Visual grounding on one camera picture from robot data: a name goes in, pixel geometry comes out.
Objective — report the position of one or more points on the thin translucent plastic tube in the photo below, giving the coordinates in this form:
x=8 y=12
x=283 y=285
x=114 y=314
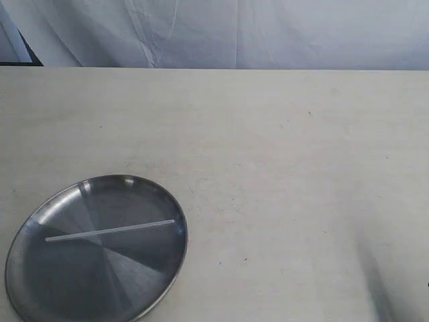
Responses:
x=61 y=238

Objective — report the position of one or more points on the round stainless steel plate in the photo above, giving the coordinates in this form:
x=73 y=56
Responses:
x=111 y=277

